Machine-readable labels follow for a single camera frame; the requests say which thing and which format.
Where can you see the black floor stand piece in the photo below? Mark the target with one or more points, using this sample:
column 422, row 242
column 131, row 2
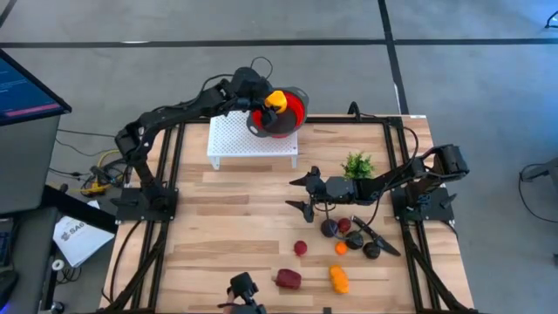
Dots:
column 553, row 19

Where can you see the red yellow apple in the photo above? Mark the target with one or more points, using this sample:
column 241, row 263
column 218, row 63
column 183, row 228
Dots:
column 300, row 247

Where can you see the black kitchen knife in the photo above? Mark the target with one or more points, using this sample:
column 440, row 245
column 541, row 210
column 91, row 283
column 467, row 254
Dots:
column 375, row 236

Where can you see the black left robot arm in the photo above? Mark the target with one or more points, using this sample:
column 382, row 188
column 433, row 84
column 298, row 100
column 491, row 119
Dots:
column 139, row 144

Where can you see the black monitor blue screen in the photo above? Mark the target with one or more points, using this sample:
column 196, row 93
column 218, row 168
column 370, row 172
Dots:
column 22, row 91

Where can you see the small green potted plant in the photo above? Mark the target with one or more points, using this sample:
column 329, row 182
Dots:
column 357, row 165

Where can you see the dark purple plum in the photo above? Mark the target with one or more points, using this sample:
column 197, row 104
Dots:
column 330, row 229

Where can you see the black chair caster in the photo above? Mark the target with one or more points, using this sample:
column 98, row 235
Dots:
column 57, row 308

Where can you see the orange yellow mango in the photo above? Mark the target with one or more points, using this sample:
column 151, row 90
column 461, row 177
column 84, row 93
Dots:
column 339, row 279

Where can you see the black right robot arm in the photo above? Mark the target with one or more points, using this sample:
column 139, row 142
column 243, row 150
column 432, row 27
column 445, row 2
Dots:
column 392, row 185

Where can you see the white printed paper booklet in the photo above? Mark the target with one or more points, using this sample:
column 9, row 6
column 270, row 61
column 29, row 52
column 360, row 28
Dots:
column 80, row 242

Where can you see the dark red bell pepper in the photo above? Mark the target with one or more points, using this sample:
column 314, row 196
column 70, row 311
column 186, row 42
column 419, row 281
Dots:
column 287, row 279

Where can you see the black handheld camera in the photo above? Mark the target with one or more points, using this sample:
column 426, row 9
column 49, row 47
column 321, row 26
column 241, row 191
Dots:
column 244, row 288

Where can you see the small dark red apple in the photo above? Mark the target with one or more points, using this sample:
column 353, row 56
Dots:
column 344, row 225

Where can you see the dark avocado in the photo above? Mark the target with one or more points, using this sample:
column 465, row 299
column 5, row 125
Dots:
column 354, row 240
column 371, row 250

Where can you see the grey cabinet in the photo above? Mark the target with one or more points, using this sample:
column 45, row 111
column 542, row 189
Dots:
column 26, row 165

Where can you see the small orange tangerine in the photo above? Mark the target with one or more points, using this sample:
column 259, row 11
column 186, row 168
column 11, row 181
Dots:
column 341, row 248

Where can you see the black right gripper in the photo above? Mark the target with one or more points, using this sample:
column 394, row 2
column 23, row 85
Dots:
column 318, row 192

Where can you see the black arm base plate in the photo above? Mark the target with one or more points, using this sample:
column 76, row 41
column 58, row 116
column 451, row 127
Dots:
column 126, row 213
column 440, row 213

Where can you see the person's hand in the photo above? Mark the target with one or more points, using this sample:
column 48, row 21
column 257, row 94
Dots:
column 227, row 302

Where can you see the red colander bowl grey rim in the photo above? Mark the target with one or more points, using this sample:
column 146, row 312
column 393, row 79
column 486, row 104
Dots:
column 298, row 111

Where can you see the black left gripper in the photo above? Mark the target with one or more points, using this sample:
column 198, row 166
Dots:
column 248, row 101

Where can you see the black aluminium table frame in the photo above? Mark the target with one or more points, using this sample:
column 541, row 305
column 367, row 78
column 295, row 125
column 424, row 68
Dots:
column 340, row 120

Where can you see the white perforated shelf riser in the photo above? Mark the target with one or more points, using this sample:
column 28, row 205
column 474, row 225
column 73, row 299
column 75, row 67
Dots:
column 231, row 139

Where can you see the yellow bell pepper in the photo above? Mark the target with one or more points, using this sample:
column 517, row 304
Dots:
column 276, row 101

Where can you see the black stand foot bar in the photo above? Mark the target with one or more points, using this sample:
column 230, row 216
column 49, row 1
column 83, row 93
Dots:
column 87, row 216

